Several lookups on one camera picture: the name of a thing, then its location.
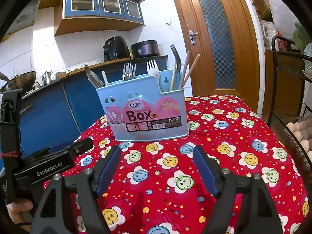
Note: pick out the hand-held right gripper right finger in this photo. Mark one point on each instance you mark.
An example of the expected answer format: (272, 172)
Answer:
(206, 173)

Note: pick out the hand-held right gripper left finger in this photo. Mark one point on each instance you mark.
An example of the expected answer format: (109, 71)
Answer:
(107, 173)

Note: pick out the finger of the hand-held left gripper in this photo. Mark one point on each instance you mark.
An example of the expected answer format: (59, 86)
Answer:
(82, 146)

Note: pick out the steel table knife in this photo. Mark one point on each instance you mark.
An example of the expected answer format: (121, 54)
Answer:
(91, 74)
(92, 83)

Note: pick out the white chopstick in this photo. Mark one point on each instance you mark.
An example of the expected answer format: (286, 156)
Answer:
(105, 78)
(173, 79)

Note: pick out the blue plastic utensil box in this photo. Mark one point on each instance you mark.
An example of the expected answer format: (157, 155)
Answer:
(146, 107)

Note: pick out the wooden chopstick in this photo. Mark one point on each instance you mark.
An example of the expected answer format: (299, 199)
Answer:
(186, 65)
(192, 68)

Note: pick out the person's left hand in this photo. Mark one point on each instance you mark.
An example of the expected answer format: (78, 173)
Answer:
(20, 207)

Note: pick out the red smiley print tablecloth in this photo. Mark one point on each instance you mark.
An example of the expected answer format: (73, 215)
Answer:
(219, 175)

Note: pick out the blue kitchen cabinet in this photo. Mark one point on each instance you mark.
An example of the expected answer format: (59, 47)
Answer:
(48, 107)

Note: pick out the steel kettle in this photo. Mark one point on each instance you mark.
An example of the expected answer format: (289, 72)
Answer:
(47, 78)

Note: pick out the dark wok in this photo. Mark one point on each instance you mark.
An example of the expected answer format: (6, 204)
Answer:
(22, 80)

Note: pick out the pile of eggs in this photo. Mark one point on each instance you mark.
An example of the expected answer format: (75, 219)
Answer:
(299, 131)

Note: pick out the black air fryer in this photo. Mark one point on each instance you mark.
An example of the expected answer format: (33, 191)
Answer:
(115, 48)

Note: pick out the wooden door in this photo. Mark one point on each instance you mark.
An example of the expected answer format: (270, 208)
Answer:
(190, 65)

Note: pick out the dark rice cooker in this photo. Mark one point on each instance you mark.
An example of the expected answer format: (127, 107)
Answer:
(145, 48)

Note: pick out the wooden side cabinet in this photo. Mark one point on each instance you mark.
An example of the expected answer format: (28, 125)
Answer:
(287, 63)

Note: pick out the clear plastic bag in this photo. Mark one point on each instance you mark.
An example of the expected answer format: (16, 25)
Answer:
(268, 34)

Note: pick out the bag of green vegetables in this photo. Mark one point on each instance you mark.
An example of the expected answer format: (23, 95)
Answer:
(303, 36)

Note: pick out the blue wall cabinet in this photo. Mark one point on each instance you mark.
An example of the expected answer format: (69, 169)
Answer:
(80, 2)

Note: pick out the white wall switch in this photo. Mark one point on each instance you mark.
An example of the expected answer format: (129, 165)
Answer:
(168, 22)

